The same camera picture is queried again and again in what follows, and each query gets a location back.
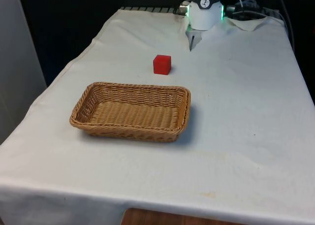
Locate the rectangular wicker basket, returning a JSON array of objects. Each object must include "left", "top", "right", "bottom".
[{"left": 69, "top": 82, "right": 191, "bottom": 143}]

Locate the red cube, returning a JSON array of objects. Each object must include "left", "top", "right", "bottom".
[{"left": 153, "top": 54, "right": 172, "bottom": 75}]

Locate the pale grey locker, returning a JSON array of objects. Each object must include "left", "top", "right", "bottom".
[{"left": 0, "top": 0, "right": 48, "bottom": 145}]

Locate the grey cable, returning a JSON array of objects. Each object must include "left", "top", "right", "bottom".
[{"left": 279, "top": 0, "right": 296, "bottom": 52}]

